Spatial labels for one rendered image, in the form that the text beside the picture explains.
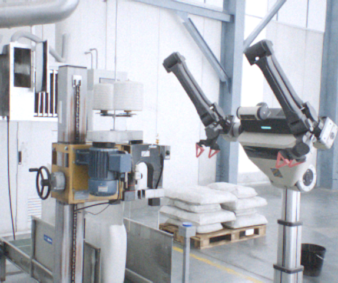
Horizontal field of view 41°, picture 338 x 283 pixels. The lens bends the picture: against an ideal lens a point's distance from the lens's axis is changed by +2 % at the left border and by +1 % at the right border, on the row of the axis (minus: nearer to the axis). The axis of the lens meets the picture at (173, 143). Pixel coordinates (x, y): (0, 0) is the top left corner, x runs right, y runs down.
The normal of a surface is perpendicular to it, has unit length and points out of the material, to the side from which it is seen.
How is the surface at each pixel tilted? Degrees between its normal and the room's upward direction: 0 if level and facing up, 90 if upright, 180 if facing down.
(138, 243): 90
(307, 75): 90
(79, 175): 90
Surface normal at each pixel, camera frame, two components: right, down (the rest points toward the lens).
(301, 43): 0.62, 0.06
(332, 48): -0.79, 0.00
